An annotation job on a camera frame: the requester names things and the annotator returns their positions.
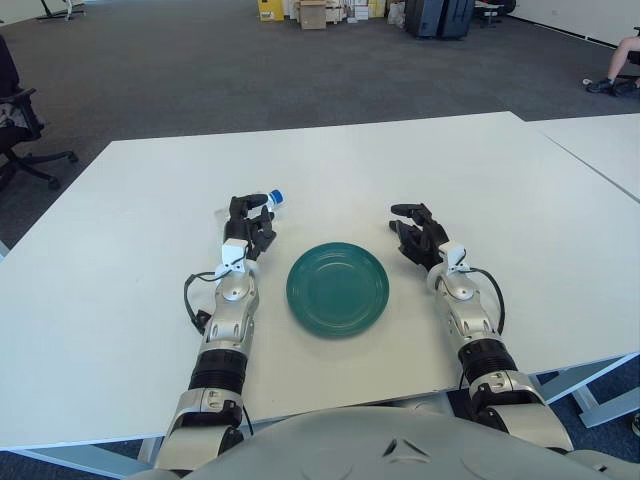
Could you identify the green round plate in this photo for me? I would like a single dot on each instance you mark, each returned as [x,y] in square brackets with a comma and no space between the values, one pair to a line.
[337,290]

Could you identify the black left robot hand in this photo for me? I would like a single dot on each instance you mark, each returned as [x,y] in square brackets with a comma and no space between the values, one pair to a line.
[250,230]

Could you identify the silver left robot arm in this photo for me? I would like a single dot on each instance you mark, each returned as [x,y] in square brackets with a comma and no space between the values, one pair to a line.
[230,320]

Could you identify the black swivel chair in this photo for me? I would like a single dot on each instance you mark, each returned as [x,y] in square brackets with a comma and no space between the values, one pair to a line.
[492,7]

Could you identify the brown cardboard box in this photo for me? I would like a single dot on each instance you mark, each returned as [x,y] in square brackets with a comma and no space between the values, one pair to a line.
[312,15]

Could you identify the yellow box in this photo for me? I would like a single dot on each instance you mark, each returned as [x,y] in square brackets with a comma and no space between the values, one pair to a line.
[270,10]

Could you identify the white bag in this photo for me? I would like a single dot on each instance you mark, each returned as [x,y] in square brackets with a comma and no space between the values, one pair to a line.
[397,14]

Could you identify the grey robot torso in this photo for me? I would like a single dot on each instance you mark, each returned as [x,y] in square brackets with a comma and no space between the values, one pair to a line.
[400,450]

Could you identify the seated person's legs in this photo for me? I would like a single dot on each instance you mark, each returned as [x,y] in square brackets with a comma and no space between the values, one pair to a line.
[620,55]

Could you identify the stack of white boxes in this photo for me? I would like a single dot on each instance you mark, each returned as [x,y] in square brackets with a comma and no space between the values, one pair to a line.
[357,10]

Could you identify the white desk leg stand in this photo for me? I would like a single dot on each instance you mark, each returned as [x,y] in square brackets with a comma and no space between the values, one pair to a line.
[67,7]

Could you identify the black office chair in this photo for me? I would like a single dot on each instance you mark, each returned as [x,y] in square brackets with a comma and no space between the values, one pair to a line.
[20,117]

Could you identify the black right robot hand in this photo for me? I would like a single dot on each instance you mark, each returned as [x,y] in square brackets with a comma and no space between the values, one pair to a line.
[420,237]

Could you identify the white table leg frame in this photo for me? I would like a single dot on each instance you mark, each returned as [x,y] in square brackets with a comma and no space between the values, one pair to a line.
[607,412]
[75,457]

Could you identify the black wheeled stand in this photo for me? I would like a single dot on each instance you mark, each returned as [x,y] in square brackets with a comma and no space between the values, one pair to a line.
[636,425]

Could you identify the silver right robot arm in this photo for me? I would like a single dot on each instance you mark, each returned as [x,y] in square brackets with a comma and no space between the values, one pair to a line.
[475,320]

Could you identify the clear bottle with blue cap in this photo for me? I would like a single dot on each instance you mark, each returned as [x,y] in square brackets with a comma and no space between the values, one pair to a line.
[277,197]

